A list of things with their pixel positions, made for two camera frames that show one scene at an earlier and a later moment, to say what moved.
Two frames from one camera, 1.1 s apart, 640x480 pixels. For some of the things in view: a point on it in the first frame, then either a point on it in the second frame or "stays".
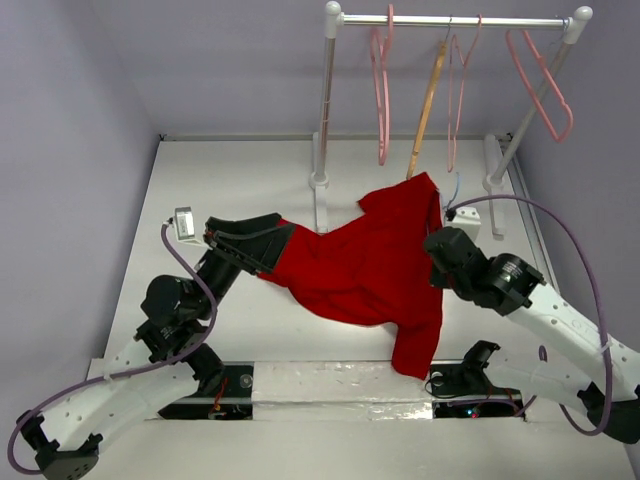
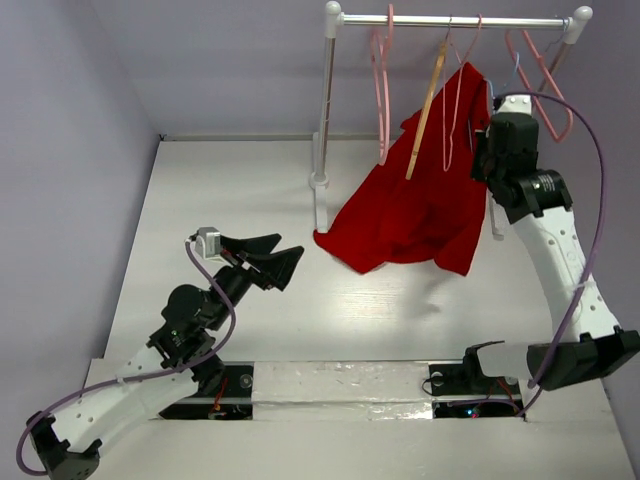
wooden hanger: [428, 103] stays
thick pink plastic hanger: [381, 75] stays
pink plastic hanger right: [540, 58] stays
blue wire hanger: [459, 182] → [492, 90]
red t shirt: [374, 269] → [442, 212]
